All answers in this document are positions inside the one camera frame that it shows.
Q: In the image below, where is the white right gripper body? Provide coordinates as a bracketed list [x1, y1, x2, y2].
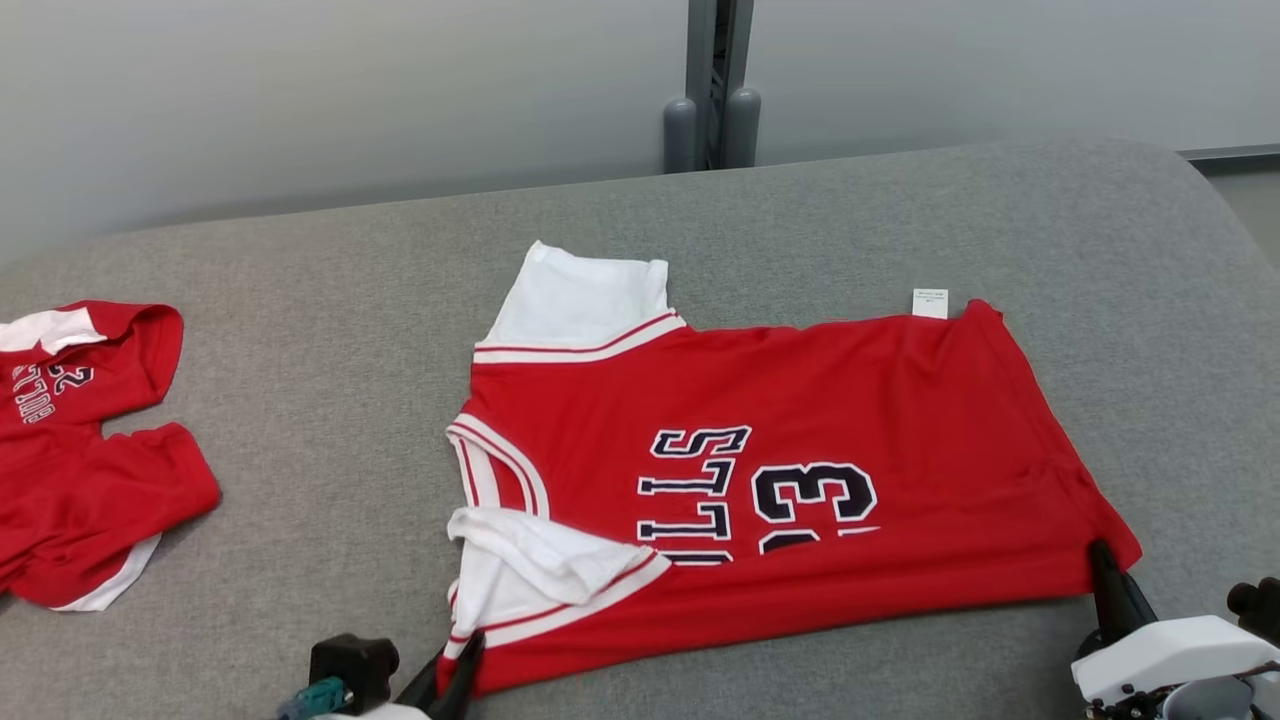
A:
[1070, 615, 1280, 720]

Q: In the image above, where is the grey metal baseboard rail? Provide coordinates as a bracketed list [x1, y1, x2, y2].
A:
[1178, 145, 1280, 167]

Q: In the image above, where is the teal left camera connector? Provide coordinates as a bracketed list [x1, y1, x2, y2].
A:
[278, 677, 349, 720]

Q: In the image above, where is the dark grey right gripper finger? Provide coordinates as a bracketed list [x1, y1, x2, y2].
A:
[1088, 540, 1158, 646]

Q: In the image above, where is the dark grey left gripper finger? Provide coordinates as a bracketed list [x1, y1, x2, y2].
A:
[435, 630, 488, 720]
[397, 650, 446, 719]

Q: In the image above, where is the grey metal post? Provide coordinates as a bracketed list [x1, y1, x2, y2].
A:
[663, 0, 763, 174]

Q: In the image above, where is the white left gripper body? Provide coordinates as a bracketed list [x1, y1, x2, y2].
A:
[320, 703, 431, 720]

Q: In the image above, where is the red jersey number 33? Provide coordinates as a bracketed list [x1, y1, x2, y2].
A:
[445, 240, 1143, 698]

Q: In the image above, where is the small red white-trimmed garment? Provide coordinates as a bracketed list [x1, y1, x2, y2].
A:
[0, 300, 222, 613]

